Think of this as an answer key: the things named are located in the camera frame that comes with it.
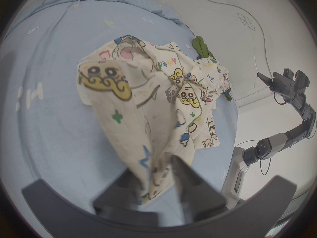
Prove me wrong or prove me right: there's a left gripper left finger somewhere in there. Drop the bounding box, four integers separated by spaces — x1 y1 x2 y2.
93 169 159 226

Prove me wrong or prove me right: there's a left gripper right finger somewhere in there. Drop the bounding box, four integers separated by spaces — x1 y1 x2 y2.
171 155 228 226

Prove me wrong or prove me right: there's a white printed pyjama top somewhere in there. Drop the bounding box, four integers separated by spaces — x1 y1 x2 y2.
77 35 231 206

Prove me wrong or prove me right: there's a green garment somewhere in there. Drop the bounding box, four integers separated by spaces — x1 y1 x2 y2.
192 35 232 101

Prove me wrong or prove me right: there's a bed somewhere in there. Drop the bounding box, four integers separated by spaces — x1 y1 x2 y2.
0 0 316 229

